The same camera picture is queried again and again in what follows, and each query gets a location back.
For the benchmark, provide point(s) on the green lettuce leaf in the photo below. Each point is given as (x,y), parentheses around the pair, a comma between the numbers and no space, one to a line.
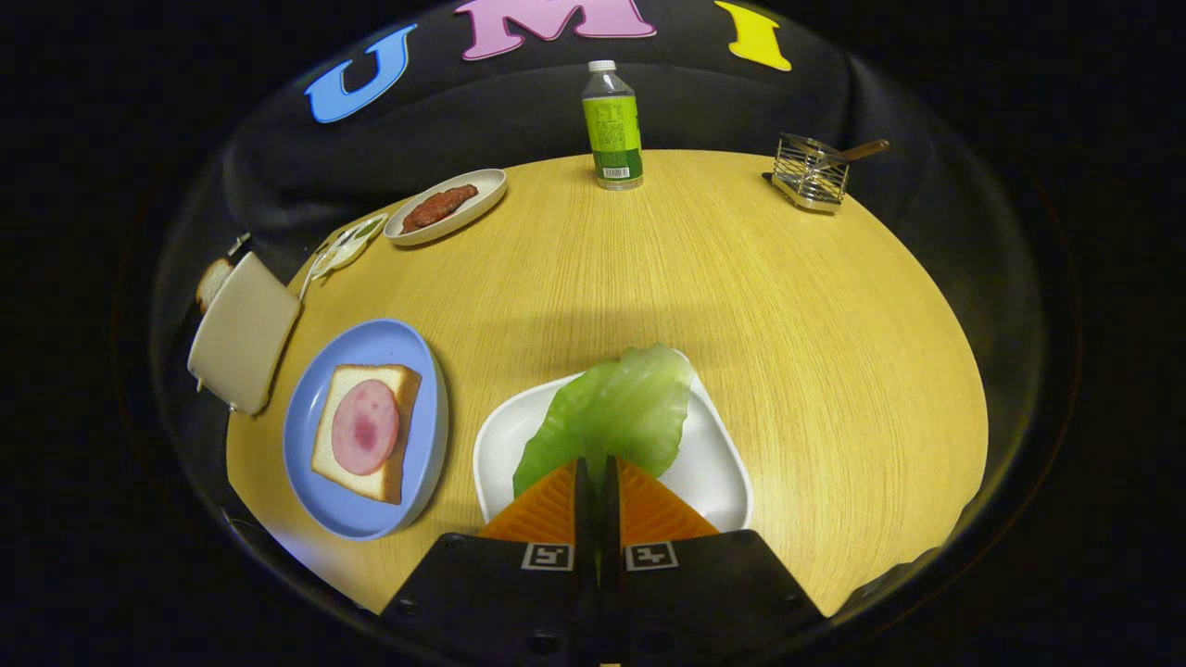
(611,408)

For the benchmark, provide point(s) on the white toaster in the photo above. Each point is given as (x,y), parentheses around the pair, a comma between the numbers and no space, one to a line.
(246,333)

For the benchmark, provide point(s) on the pink ham slice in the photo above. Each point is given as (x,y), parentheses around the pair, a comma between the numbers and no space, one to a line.
(364,426)

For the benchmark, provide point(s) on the cream round plate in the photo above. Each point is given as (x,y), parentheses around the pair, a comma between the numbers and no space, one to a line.
(482,190)

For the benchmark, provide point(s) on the white square plate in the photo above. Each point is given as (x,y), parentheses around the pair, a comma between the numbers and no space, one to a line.
(718,463)

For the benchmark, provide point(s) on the white divided bean tray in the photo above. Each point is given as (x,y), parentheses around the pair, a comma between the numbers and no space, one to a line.
(347,248)

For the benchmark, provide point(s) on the blue round plate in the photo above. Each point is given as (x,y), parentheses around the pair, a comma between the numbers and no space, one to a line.
(310,472)

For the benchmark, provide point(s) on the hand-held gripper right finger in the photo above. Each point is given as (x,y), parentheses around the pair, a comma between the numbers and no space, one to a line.
(704,602)

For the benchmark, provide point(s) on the white bread slice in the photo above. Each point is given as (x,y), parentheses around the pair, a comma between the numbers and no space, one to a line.
(389,482)
(213,283)

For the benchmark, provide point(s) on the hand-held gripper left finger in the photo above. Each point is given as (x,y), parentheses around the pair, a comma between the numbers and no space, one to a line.
(491,602)

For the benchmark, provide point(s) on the brown meat piece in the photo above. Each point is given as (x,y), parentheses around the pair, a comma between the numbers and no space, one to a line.
(437,207)

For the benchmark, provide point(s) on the black backdrop cloth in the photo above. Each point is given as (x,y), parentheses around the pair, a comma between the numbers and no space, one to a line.
(519,102)

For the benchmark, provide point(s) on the green label plastic bottle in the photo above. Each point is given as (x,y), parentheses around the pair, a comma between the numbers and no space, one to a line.
(611,130)

